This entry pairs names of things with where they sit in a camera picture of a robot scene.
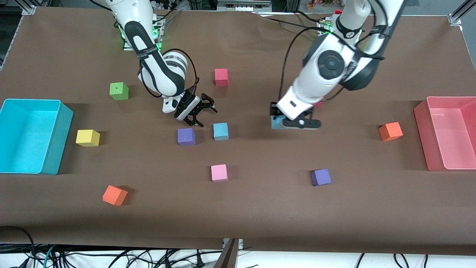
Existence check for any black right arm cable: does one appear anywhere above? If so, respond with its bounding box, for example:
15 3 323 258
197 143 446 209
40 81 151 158
139 48 200 98

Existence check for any aluminium frame profile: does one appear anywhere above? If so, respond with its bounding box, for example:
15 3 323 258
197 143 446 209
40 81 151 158
448 0 476 26
20 0 38 16

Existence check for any pink foam block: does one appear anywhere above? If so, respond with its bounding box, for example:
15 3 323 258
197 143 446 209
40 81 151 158
211 164 228 182

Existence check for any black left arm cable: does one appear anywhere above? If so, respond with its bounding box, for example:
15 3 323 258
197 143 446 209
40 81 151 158
279 0 392 105

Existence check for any orange foam block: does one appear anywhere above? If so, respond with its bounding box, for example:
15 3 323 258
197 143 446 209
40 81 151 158
102 185 128 206
379 122 403 142

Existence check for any green foam block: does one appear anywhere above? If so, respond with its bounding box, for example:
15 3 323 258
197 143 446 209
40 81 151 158
109 82 129 101

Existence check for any brown table cover mat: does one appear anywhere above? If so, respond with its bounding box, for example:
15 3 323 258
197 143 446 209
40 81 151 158
0 6 476 256

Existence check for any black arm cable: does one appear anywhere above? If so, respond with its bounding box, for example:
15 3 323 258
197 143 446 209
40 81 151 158
279 0 392 105
139 48 200 98

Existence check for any black cable across table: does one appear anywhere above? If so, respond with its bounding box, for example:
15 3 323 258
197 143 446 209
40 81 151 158
257 10 328 30

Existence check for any cyan plastic bin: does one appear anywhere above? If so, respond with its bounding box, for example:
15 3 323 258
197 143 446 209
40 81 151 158
0 98 74 175

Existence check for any pink plastic bin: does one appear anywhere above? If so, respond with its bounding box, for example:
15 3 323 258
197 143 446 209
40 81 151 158
414 96 476 172

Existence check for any yellow foam block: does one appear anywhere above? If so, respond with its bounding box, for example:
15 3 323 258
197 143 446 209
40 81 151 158
76 129 100 147

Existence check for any teal floor cable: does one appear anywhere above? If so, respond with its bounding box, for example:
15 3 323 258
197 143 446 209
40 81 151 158
42 245 57 268

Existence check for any purple foam block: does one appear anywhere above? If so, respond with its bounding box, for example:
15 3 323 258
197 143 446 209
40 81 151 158
311 169 332 187
177 128 196 146

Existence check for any grey metal table bracket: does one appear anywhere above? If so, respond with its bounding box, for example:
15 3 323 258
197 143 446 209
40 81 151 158
214 238 244 268

